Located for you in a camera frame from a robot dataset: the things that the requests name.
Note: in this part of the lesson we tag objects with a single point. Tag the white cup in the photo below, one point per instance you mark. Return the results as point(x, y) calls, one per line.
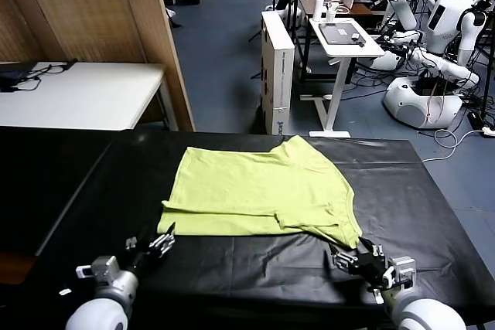
point(331, 13)

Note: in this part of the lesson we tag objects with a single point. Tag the black table cover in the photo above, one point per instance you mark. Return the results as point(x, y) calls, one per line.
point(38, 171)
point(406, 198)

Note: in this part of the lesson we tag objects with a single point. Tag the white bottle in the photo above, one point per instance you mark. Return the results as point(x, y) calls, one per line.
point(318, 7)

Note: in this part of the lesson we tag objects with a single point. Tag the white table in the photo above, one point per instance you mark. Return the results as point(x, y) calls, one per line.
point(89, 94)

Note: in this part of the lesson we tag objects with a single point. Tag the tall white cardboard box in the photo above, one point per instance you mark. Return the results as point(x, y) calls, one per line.
point(276, 59)

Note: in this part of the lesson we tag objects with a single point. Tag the black power strip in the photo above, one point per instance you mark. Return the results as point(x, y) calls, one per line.
point(477, 119)

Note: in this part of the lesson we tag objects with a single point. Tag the small black device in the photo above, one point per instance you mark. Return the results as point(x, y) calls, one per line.
point(357, 40)

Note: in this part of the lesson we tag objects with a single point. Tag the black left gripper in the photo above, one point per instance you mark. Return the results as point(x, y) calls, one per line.
point(143, 260)

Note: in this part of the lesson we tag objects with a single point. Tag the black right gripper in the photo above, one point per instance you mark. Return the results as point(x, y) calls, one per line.
point(371, 270)

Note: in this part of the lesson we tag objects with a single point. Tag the yellow-green T-shirt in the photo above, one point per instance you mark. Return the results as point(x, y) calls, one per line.
point(251, 191)

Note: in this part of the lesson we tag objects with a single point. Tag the grey closed laptop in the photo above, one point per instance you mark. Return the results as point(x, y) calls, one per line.
point(338, 32)

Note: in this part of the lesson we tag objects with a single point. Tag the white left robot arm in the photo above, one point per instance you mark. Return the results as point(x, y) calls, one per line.
point(104, 303)

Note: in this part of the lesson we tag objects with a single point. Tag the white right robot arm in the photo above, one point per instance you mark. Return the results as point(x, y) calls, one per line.
point(421, 314)

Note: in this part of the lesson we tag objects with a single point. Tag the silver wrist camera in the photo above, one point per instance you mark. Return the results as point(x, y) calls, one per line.
point(102, 266)
point(402, 268)

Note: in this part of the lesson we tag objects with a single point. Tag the wooden partition screen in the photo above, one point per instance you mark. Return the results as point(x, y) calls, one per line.
point(96, 9)

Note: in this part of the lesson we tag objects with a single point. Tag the white wheeled humanoid robot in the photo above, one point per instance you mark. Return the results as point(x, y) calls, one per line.
point(444, 24)

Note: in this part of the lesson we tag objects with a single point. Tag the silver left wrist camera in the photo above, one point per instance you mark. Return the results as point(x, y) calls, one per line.
point(102, 266)

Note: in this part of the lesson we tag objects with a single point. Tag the white standing desk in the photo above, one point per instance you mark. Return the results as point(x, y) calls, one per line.
point(348, 50)

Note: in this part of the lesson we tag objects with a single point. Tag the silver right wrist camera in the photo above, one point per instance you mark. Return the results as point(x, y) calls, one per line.
point(402, 268)

